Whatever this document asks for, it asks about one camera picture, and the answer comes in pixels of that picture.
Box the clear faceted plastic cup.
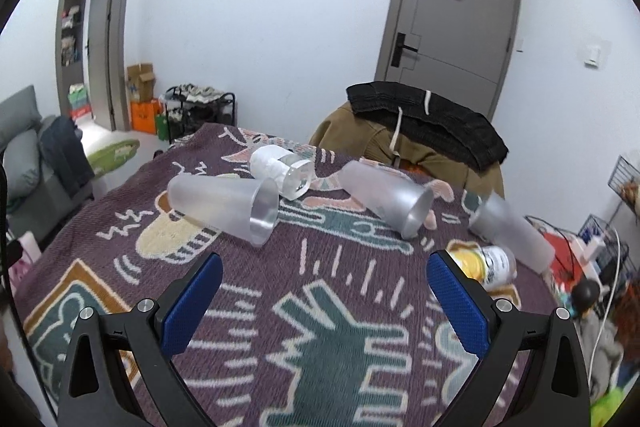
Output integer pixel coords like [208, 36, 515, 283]
[250, 144, 314, 200]

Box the yellow label drink cup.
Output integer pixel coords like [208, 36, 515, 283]
[447, 243, 518, 291]

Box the frosted plastic cup right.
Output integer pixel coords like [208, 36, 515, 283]
[469, 192, 555, 274]

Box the frosted plastic cup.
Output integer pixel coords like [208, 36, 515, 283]
[167, 173, 280, 247]
[338, 160, 434, 239]
[469, 192, 555, 274]

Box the frosted plastic cup left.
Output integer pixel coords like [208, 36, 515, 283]
[167, 173, 280, 247]

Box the frosted plastic cup middle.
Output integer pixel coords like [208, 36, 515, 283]
[338, 160, 434, 239]

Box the grey fleece cloth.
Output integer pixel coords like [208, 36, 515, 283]
[577, 310, 624, 403]

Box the black-haired toy figure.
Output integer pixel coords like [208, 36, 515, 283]
[570, 277, 601, 317]

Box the grey sofa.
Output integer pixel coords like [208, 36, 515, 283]
[1, 86, 93, 244]

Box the patterned purple woven blanket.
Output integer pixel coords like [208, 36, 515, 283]
[14, 121, 561, 427]

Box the green floor mat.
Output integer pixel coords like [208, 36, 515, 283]
[88, 139, 140, 179]

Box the dark clothing on sofa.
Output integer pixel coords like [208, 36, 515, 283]
[39, 116, 94, 197]

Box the orange box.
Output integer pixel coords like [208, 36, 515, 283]
[130, 98, 162, 134]

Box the black hooded garment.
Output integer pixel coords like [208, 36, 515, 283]
[346, 81, 509, 172]

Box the black shoe rack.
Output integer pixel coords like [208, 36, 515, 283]
[160, 83, 236, 143]

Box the brown cardboard box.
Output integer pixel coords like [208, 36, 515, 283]
[127, 63, 155, 103]

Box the grey door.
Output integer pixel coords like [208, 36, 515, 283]
[374, 0, 521, 118]

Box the white charging cable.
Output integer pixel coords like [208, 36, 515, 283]
[587, 225, 624, 388]

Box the lower wire wall basket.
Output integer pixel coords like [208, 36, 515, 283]
[578, 215, 638, 286]

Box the wire wall basket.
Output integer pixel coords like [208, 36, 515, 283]
[608, 156, 640, 217]
[578, 215, 638, 286]

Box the upper wire wall basket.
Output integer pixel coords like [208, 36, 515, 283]
[608, 156, 640, 217]

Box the white wall switch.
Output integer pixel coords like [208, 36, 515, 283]
[578, 39, 611, 69]

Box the black door handle lock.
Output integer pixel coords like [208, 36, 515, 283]
[390, 32, 419, 68]

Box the open doorway frame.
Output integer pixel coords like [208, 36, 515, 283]
[54, 0, 131, 131]

